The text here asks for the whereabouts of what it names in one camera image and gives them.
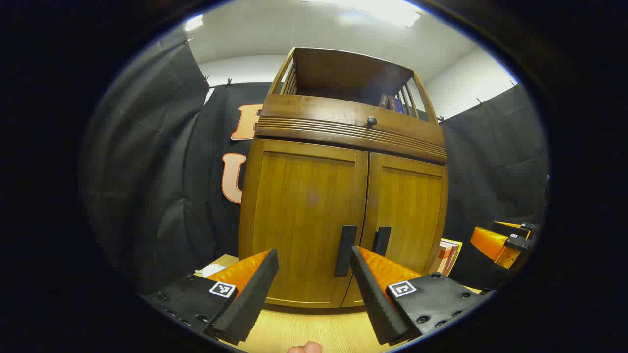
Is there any black door handle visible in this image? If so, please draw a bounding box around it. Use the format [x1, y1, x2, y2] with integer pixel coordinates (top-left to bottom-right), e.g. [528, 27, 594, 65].
[335, 225, 358, 277]
[371, 227, 392, 257]

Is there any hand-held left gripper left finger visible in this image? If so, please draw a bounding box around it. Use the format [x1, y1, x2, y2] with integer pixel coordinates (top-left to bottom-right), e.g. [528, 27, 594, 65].
[147, 249, 279, 345]

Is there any wooden shoe cabinet door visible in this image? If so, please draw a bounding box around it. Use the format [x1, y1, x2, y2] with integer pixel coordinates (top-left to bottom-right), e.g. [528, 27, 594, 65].
[342, 152, 448, 308]
[239, 139, 369, 308]

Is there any black backdrop cloth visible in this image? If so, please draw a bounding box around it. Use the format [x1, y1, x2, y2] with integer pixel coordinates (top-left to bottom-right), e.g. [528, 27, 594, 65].
[81, 29, 550, 295]

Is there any wooden double-door shoe cabinet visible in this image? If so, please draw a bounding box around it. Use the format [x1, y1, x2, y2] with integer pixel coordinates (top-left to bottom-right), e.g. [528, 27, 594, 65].
[239, 47, 449, 310]

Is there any red book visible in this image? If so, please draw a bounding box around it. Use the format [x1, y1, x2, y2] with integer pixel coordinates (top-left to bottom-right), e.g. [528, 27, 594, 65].
[444, 244, 460, 277]

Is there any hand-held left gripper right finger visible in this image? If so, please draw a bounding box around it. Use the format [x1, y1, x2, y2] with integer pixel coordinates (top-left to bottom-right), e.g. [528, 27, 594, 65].
[350, 246, 494, 345]

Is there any ribbed wooden drawer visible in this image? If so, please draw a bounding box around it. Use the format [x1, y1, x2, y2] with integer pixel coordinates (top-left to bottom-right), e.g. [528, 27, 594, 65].
[255, 94, 447, 165]

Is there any white orange book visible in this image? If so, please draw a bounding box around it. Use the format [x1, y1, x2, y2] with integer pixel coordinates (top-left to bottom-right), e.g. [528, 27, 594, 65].
[429, 240, 454, 275]

